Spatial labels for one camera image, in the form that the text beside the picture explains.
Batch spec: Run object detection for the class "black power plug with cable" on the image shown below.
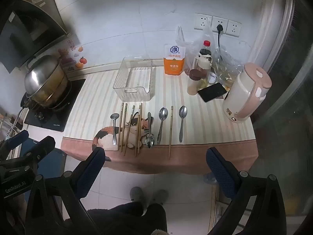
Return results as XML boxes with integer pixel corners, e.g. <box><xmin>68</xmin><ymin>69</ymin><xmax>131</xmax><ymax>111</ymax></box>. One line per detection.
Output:
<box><xmin>216</xmin><ymin>24</ymin><xmax>224</xmax><ymax>48</ymax></box>

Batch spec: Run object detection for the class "steel pot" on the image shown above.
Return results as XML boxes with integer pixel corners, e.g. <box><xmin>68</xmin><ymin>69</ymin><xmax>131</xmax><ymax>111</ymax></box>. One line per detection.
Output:
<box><xmin>31</xmin><ymin>66</ymin><xmax>73</xmax><ymax>108</ymax></box>

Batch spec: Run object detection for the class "clear plastic container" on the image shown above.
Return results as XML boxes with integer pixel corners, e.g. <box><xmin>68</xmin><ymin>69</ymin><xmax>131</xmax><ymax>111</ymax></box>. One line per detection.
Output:
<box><xmin>113</xmin><ymin>55</ymin><xmax>157</xmax><ymax>102</ymax></box>

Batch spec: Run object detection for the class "black gas stove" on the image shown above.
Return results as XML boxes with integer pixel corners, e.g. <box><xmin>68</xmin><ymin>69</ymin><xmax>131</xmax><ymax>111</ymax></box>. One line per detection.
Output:
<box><xmin>21</xmin><ymin>78</ymin><xmax>86</xmax><ymax>133</ymax></box>

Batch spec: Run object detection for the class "grey slipper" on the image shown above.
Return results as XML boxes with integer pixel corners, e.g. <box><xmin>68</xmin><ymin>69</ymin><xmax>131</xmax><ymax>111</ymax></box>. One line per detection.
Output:
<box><xmin>152</xmin><ymin>189</ymin><xmax>169</xmax><ymax>205</ymax></box>
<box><xmin>130</xmin><ymin>186</ymin><xmax>145</xmax><ymax>204</ymax></box>

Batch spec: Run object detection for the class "steel pot lid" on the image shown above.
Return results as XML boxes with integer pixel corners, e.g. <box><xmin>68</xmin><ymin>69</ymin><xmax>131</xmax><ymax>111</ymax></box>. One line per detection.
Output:
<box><xmin>24</xmin><ymin>54</ymin><xmax>64</xmax><ymax>96</ymax></box>

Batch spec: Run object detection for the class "clear plastic bag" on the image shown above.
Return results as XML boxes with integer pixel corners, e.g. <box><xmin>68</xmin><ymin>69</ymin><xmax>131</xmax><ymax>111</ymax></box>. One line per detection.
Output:
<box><xmin>210</xmin><ymin>43</ymin><xmax>246</xmax><ymax>89</ymax></box>

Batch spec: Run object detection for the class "orange and white salt bag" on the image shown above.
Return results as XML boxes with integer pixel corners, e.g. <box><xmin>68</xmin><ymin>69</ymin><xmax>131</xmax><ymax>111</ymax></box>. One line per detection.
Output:
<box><xmin>163</xmin><ymin>43</ymin><xmax>187</xmax><ymax>76</ymax></box>

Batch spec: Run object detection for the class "pink and white electric kettle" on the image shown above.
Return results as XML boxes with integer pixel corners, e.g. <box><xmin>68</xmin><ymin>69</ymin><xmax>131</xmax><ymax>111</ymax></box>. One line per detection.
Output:
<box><xmin>222</xmin><ymin>62</ymin><xmax>273</xmax><ymax>123</ymax></box>

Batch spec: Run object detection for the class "small steel spoon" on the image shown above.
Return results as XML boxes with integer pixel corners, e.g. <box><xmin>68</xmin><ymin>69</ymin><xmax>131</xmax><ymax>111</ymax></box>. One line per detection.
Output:
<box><xmin>110</xmin><ymin>113</ymin><xmax>120</xmax><ymax>145</ymax></box>

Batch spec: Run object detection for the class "jar with brown lid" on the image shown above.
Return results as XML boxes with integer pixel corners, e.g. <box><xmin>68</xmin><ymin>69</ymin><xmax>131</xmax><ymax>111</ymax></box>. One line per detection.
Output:
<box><xmin>187</xmin><ymin>69</ymin><xmax>202</xmax><ymax>95</ymax></box>

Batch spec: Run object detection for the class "white cream pitcher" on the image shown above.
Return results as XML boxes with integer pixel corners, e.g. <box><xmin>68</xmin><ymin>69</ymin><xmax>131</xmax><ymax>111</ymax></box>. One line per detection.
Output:
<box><xmin>194</xmin><ymin>54</ymin><xmax>213</xmax><ymax>71</ymax></box>

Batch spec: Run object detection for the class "wooden chopstick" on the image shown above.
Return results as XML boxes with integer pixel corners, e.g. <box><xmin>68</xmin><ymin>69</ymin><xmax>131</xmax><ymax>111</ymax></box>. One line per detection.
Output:
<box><xmin>118</xmin><ymin>103</ymin><xmax>124</xmax><ymax>152</ymax></box>
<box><xmin>168</xmin><ymin>106</ymin><xmax>174</xmax><ymax>159</ymax></box>
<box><xmin>123</xmin><ymin>105</ymin><xmax>136</xmax><ymax>156</ymax></box>
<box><xmin>137</xmin><ymin>102</ymin><xmax>143</xmax><ymax>154</ymax></box>
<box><xmin>121</xmin><ymin>103</ymin><xmax>128</xmax><ymax>153</ymax></box>
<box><xmin>134</xmin><ymin>105</ymin><xmax>141</xmax><ymax>157</ymax></box>

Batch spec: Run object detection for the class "steel spoon with embossed handle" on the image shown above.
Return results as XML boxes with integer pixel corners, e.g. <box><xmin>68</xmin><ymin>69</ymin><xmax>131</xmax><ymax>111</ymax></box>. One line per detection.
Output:
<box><xmin>145</xmin><ymin>112</ymin><xmax>155</xmax><ymax>149</ymax></box>

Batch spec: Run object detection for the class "glass sliding door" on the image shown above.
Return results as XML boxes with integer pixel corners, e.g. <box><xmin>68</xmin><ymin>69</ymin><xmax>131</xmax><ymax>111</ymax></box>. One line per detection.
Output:
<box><xmin>252</xmin><ymin>0</ymin><xmax>313</xmax><ymax>226</ymax></box>

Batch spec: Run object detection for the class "translucent white plastic bag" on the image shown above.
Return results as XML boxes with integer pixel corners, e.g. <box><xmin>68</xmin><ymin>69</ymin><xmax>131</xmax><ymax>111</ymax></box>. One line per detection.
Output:
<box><xmin>175</xmin><ymin>26</ymin><xmax>203</xmax><ymax>76</ymax></box>

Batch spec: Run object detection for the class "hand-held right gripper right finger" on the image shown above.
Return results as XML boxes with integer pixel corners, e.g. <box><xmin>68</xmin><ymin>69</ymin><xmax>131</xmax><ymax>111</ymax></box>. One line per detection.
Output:
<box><xmin>206</xmin><ymin>147</ymin><xmax>287</xmax><ymax>235</ymax></box>

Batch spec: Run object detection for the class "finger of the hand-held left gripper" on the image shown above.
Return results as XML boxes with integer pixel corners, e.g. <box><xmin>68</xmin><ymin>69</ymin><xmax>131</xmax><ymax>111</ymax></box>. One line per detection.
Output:
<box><xmin>0</xmin><ymin>136</ymin><xmax>57</xmax><ymax>175</ymax></box>
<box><xmin>0</xmin><ymin>129</ymin><xmax>30</xmax><ymax>156</ymax></box>

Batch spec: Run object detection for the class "range hood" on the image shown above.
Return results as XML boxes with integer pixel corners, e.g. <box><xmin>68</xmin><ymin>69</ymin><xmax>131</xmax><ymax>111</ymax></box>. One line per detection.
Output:
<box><xmin>0</xmin><ymin>0</ymin><xmax>74</xmax><ymax>74</ymax></box>

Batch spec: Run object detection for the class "dark bottle with red cap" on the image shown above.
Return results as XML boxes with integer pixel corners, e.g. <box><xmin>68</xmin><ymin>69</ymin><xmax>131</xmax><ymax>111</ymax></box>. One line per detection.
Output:
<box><xmin>199</xmin><ymin>40</ymin><xmax>213</xmax><ymax>57</ymax></box>

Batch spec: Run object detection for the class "black smartphone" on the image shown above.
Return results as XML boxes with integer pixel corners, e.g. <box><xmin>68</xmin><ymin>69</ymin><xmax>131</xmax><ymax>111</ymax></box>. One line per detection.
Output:
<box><xmin>197</xmin><ymin>82</ymin><xmax>228</xmax><ymax>103</ymax></box>

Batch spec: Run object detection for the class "person's right leg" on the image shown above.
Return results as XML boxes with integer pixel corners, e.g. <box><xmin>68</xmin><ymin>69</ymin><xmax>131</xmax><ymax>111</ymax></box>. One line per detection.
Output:
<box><xmin>144</xmin><ymin>203</ymin><xmax>168</xmax><ymax>235</ymax></box>

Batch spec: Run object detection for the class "bear wall sticker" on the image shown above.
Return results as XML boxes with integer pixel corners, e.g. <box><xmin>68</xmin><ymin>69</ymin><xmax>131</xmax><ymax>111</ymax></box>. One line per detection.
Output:
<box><xmin>58</xmin><ymin>48</ymin><xmax>71</xmax><ymax>65</ymax></box>

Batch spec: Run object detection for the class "white wall socket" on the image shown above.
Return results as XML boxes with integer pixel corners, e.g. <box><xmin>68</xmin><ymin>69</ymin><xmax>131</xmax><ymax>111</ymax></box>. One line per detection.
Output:
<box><xmin>194</xmin><ymin>13</ymin><xmax>211</xmax><ymax>31</ymax></box>
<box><xmin>225</xmin><ymin>20</ymin><xmax>242</xmax><ymax>38</ymax></box>
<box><xmin>211</xmin><ymin>16</ymin><xmax>229</xmax><ymax>33</ymax></box>

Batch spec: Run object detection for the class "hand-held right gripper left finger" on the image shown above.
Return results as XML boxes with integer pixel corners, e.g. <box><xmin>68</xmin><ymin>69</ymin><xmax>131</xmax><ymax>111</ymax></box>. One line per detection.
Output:
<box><xmin>26</xmin><ymin>147</ymin><xmax>106</xmax><ymax>235</ymax></box>

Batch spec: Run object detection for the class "striped cat-print table mat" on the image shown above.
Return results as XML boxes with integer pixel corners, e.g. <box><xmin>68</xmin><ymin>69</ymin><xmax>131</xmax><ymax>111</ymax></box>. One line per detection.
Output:
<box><xmin>61</xmin><ymin>62</ymin><xmax>259</xmax><ymax>175</ymax></box>

